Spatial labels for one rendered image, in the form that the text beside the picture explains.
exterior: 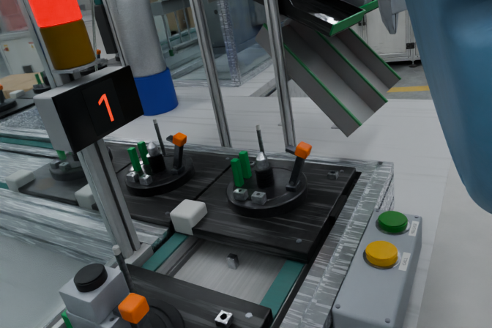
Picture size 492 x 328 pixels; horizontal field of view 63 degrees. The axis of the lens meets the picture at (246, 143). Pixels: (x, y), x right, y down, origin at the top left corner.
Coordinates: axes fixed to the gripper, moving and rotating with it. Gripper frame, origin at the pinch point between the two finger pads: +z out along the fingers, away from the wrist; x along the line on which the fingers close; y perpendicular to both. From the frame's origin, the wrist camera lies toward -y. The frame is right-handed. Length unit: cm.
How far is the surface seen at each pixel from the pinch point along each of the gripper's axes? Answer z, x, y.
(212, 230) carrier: 26.3, -16.7, -23.3
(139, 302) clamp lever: 15.7, -38.8, -14.1
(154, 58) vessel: 17, 53, -94
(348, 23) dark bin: 3.6, 21.4, -11.6
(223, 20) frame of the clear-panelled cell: 10, 81, -79
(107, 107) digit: 3.0, -23.6, -29.1
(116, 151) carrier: 26, 3, -65
